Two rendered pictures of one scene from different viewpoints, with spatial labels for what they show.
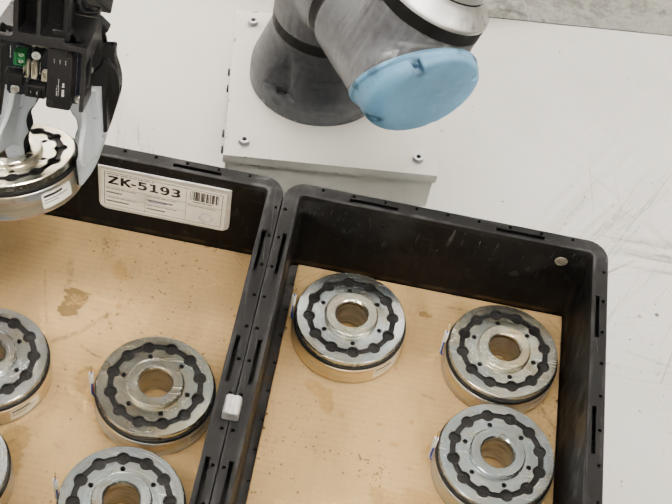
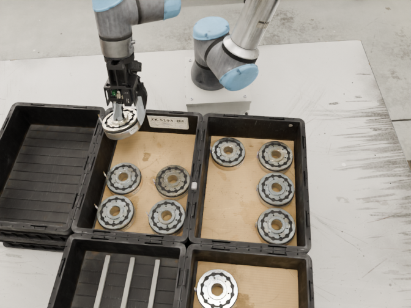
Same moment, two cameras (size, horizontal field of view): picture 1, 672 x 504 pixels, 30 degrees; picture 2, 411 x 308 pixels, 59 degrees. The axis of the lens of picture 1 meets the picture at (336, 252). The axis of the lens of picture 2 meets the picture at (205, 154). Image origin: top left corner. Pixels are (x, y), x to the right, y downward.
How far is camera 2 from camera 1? 10 cm
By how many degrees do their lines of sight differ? 9
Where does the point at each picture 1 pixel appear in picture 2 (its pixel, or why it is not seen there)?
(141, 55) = (159, 74)
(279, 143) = (202, 98)
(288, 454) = (214, 194)
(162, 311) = (172, 156)
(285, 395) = (211, 176)
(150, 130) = (164, 98)
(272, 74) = (197, 77)
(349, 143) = (223, 95)
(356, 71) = (220, 75)
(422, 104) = (242, 82)
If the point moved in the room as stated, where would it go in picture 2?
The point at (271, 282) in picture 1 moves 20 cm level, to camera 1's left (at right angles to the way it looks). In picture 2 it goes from (202, 145) to (133, 140)
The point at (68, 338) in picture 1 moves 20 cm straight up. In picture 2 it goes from (146, 168) to (133, 131)
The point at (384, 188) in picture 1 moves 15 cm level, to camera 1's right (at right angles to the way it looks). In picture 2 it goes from (235, 106) to (278, 109)
